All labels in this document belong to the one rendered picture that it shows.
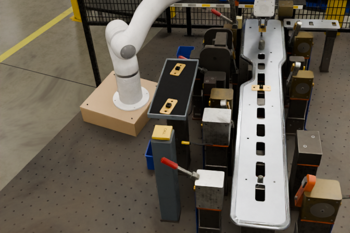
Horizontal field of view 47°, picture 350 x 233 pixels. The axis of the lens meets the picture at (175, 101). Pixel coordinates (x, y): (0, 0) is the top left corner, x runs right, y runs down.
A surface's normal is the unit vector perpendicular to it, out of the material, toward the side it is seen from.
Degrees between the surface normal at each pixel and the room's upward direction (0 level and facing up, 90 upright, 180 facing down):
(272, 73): 0
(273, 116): 0
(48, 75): 0
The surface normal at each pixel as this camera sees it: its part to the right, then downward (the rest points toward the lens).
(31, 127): -0.06, -0.78
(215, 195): -0.17, 0.62
